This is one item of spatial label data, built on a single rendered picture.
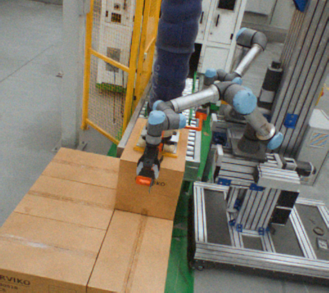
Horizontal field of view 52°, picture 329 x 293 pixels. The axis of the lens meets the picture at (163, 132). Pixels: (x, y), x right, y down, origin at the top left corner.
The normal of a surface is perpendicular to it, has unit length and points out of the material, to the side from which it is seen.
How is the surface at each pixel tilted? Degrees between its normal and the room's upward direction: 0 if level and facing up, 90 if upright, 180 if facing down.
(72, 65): 90
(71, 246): 0
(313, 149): 90
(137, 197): 90
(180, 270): 0
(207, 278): 0
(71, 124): 90
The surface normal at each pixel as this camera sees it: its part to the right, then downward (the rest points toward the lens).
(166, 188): -0.12, 0.47
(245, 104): 0.37, 0.42
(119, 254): 0.15, -0.87
